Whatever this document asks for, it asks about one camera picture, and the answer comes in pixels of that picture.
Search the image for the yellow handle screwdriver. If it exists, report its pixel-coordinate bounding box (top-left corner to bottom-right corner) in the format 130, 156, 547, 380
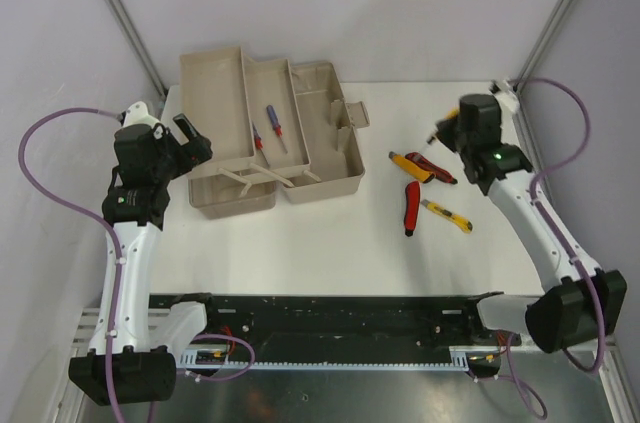
426, 109, 459, 145

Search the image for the large blue red screwdriver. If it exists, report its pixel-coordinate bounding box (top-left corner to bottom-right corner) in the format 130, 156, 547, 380
252, 125, 270, 166

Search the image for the beige plastic tool box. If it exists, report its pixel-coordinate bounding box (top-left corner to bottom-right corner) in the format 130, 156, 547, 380
179, 47, 370, 219

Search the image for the small blue red screwdriver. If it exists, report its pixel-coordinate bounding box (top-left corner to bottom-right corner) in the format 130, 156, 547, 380
266, 105, 288, 154

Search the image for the red folding knife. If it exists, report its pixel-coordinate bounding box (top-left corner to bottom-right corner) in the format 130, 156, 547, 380
403, 181, 421, 237

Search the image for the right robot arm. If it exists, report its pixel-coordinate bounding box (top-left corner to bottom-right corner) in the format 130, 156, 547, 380
437, 94, 627, 353

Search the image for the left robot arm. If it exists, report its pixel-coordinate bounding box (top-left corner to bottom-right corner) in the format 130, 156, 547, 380
68, 114, 221, 406

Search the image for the red black utility knife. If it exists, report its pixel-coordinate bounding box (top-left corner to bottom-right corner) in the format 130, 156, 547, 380
405, 152, 458, 185

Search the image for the yellow utility knife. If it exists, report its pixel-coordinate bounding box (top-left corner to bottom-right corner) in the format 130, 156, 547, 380
389, 152, 435, 184

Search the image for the yellow black box cutter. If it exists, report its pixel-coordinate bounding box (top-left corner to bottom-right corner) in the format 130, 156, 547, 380
421, 199, 473, 234

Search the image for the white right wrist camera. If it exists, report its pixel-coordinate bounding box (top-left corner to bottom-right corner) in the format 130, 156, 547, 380
489, 80, 520, 115

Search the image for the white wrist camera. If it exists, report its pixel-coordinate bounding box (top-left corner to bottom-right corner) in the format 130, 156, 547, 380
119, 101, 160, 128
489, 80, 520, 115

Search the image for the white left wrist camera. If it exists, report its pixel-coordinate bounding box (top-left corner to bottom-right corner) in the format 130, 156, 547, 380
119, 101, 160, 128

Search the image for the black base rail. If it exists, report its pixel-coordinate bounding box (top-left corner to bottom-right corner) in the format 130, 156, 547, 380
149, 293, 498, 363

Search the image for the left aluminium frame post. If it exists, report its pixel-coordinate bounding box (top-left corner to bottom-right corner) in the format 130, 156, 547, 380
104, 0, 168, 99

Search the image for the aluminium frame post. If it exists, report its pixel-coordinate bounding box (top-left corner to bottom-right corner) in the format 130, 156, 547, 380
507, 0, 612, 89
104, 0, 168, 99

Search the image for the white cable duct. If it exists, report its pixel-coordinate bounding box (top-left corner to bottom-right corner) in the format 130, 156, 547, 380
179, 345, 501, 372

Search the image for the right aluminium frame post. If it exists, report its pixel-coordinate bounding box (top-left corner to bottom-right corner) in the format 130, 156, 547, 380
507, 0, 612, 89

